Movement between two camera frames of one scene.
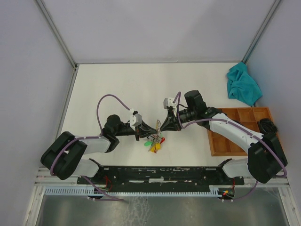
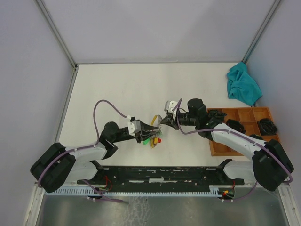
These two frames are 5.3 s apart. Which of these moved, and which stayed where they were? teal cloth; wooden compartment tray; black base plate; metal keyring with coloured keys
Moved: metal keyring with coloured keys
Stayed: black base plate; wooden compartment tray; teal cloth
